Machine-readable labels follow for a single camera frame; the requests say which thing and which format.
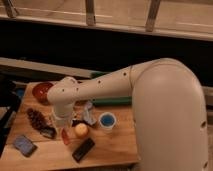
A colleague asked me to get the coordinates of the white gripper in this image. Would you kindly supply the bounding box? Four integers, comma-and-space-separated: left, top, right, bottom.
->
51, 112, 72, 127

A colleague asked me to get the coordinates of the red chili pepper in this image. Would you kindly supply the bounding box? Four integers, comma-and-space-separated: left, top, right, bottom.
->
61, 129, 70, 145

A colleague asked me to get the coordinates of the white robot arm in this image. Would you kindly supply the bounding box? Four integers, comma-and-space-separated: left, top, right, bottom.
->
48, 58, 209, 171

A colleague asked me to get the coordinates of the red bowl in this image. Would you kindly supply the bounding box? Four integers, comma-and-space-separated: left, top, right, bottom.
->
32, 82, 53, 103

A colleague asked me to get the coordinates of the small black metal scoop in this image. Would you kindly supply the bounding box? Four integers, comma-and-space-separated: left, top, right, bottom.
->
40, 127, 56, 139

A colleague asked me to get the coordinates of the yellow round fruit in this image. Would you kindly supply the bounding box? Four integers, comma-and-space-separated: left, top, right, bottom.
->
74, 123, 89, 138

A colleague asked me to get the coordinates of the brown pine cone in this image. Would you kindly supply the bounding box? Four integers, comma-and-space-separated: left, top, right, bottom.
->
27, 108, 47, 130

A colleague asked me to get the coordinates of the crumpled grey blue cloth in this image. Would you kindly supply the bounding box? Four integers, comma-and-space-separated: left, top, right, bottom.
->
82, 101, 96, 126

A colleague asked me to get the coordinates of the black rectangular block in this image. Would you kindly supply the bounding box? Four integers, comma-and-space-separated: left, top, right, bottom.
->
72, 138, 95, 162

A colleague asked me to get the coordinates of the wooden table board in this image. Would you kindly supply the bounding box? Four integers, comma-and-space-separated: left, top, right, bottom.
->
0, 83, 139, 171

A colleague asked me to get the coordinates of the blue plastic cup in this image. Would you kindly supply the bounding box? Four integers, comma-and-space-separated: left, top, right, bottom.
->
99, 112, 117, 131

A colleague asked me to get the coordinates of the blue sponge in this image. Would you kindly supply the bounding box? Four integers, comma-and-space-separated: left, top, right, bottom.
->
13, 135, 37, 157

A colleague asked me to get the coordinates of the green plastic tray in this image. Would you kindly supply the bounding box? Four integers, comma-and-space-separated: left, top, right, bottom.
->
90, 71, 132, 106

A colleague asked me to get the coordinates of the dark handled utensil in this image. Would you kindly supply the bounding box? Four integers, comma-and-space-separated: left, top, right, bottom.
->
72, 120, 87, 127

